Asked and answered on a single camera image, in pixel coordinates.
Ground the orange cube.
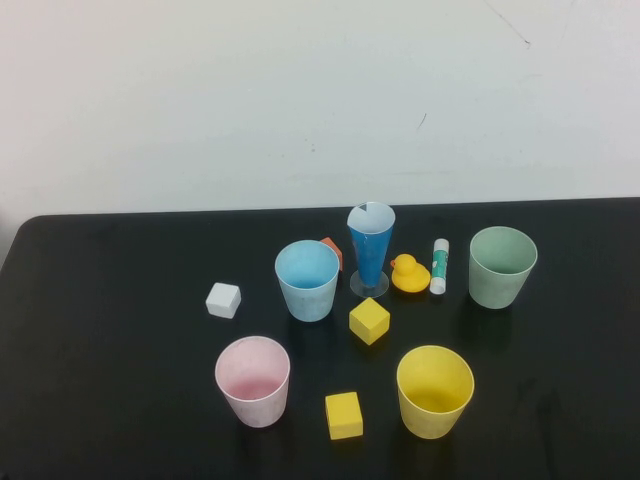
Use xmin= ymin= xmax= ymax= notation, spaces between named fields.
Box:
xmin=319 ymin=236 xmax=345 ymax=272

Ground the yellow cup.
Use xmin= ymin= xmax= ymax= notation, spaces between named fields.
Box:
xmin=396 ymin=344 xmax=476 ymax=441

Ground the pale green cup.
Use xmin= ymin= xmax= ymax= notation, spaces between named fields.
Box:
xmin=468 ymin=226 xmax=539 ymax=311

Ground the pink cup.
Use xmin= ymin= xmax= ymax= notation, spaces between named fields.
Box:
xmin=214 ymin=335 xmax=292 ymax=429

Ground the yellow cube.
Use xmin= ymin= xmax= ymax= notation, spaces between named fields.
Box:
xmin=348 ymin=296 xmax=392 ymax=347
xmin=324 ymin=391 xmax=365 ymax=442

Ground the white green glue stick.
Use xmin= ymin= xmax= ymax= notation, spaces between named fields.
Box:
xmin=428 ymin=238 xmax=451 ymax=296

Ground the yellow rubber duck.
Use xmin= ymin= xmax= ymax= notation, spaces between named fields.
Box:
xmin=389 ymin=253 xmax=432 ymax=295

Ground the white cube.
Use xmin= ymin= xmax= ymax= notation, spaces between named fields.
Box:
xmin=204 ymin=282 xmax=242 ymax=318

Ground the light blue cup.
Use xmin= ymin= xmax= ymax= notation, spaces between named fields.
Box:
xmin=274 ymin=239 xmax=341 ymax=323

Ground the blue paper cone cup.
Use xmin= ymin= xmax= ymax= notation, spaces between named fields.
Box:
xmin=347 ymin=202 xmax=397 ymax=300

